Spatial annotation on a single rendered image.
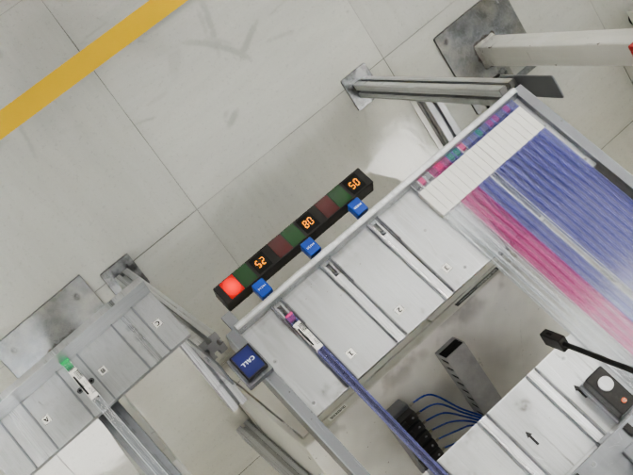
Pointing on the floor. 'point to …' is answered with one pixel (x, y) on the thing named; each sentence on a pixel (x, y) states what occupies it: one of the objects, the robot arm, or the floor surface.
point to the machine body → (416, 378)
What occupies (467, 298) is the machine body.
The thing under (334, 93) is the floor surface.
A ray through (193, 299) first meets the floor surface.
